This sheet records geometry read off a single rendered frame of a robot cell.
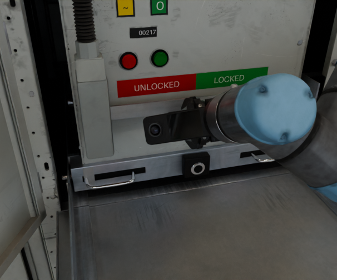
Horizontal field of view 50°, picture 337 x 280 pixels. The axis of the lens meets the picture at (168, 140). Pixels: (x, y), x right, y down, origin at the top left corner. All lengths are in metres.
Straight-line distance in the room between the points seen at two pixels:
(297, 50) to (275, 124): 0.46
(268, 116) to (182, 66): 0.37
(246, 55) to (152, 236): 0.41
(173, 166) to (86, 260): 0.28
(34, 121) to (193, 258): 0.37
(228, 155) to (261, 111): 0.48
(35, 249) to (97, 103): 0.40
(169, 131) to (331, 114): 0.23
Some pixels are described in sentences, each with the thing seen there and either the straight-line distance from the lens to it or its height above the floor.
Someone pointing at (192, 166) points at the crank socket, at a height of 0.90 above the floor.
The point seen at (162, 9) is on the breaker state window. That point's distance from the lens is 0.68.
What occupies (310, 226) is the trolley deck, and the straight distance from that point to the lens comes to 0.78.
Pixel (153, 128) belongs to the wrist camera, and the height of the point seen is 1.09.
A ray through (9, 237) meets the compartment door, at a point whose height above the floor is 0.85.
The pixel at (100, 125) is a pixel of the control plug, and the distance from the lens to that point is 0.61.
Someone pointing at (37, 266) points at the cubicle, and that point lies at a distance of 0.90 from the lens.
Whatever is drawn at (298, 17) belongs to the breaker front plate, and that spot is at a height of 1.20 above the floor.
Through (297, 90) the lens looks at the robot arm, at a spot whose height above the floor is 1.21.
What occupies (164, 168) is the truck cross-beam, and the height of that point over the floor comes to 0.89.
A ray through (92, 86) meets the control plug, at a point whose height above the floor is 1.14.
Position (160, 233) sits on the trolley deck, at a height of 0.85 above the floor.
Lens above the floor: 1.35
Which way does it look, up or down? 30 degrees down
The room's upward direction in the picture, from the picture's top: straight up
